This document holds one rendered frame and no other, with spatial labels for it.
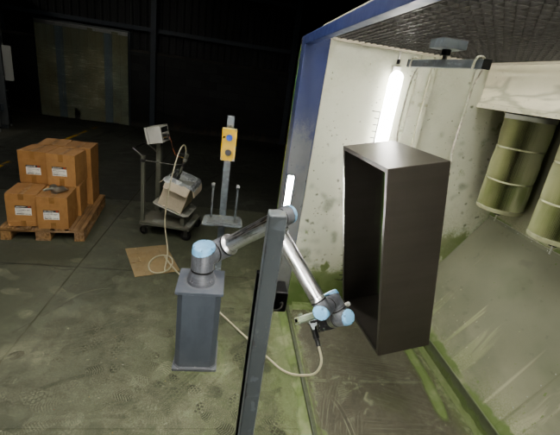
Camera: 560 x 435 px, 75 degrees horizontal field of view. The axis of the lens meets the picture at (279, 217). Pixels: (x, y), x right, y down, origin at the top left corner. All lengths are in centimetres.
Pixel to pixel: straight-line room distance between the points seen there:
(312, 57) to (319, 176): 89
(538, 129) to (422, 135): 77
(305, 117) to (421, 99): 92
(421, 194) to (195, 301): 151
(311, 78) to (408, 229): 138
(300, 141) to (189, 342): 167
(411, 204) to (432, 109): 134
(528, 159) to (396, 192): 140
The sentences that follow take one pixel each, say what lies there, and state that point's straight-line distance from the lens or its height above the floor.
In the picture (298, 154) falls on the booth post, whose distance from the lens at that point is 294.
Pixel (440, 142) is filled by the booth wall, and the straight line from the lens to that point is 331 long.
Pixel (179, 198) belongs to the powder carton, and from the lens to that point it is 441.
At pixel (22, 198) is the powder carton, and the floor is 45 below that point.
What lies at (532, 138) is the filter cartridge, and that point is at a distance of 314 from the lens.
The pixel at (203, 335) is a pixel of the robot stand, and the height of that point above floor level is 30.
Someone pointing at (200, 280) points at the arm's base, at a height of 70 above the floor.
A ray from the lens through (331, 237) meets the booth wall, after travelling 323.
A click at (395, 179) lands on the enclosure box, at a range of 195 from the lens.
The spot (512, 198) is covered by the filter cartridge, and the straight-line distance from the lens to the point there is 320.
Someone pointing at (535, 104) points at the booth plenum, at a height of 205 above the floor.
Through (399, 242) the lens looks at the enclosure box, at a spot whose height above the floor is 124.
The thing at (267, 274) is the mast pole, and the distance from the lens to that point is 105.
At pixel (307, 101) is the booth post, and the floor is 184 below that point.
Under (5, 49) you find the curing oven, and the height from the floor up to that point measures 171.
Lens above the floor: 198
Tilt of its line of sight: 21 degrees down
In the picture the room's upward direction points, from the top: 8 degrees clockwise
